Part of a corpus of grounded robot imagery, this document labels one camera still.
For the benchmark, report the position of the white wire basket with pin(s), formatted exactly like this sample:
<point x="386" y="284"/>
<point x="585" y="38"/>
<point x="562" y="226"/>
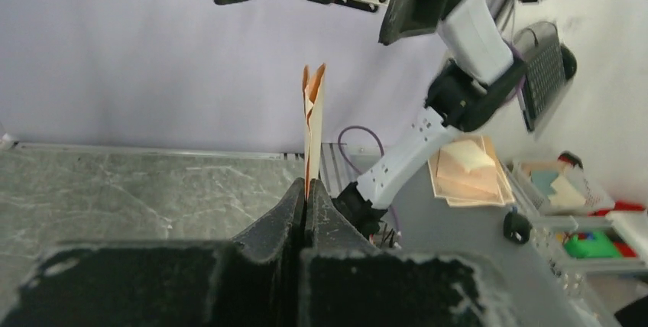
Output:
<point x="561" y="200"/>

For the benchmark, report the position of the aluminium extrusion frame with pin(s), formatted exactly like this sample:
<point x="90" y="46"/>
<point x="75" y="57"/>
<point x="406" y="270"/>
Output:
<point x="334" y="169"/>

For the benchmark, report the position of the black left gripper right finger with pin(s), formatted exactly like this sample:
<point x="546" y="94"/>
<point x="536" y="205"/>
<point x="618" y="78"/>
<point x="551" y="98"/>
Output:
<point x="446" y="275"/>

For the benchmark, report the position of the cream lined letter paper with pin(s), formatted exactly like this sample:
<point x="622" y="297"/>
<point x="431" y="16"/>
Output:
<point x="313" y="97"/>

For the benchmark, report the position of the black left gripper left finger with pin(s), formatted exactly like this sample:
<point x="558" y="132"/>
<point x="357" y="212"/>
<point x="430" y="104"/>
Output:
<point x="247" y="280"/>

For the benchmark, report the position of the green toy block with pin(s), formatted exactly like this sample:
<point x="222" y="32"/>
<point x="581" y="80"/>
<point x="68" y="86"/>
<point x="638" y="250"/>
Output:
<point x="595" y="244"/>

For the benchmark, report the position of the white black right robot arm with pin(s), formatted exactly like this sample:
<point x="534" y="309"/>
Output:
<point x="482" y="72"/>

